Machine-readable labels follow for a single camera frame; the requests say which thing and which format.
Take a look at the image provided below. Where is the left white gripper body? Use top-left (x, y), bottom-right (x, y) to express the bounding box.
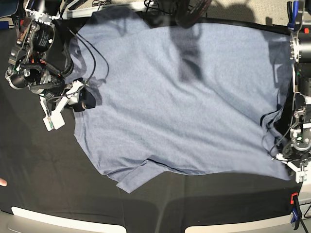
top-left (276, 153), bottom-right (311, 183)

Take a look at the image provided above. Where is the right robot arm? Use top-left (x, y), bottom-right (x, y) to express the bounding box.
top-left (0, 0), bottom-right (96, 131)

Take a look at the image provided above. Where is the blue clamp top right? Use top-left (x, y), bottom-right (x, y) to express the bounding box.
top-left (287, 0), bottom-right (299, 31)

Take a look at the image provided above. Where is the black table cloth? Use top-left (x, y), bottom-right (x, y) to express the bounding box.
top-left (0, 12), bottom-right (301, 233)

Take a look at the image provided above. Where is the blue clamp bottom right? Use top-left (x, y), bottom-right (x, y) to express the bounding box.
top-left (290, 193), bottom-right (302, 231)

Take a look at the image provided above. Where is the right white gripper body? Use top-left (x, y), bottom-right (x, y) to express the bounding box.
top-left (39, 79), bottom-right (85, 131)

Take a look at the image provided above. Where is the blue grey t-shirt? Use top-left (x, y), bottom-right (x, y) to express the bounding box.
top-left (65, 6), bottom-right (296, 194)

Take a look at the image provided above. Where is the blue clamp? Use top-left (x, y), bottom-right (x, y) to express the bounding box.
top-left (290, 193), bottom-right (302, 231)
top-left (287, 0), bottom-right (299, 31)

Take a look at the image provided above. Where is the red black cable bundle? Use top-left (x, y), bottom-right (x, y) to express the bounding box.
top-left (174, 0), bottom-right (212, 25)

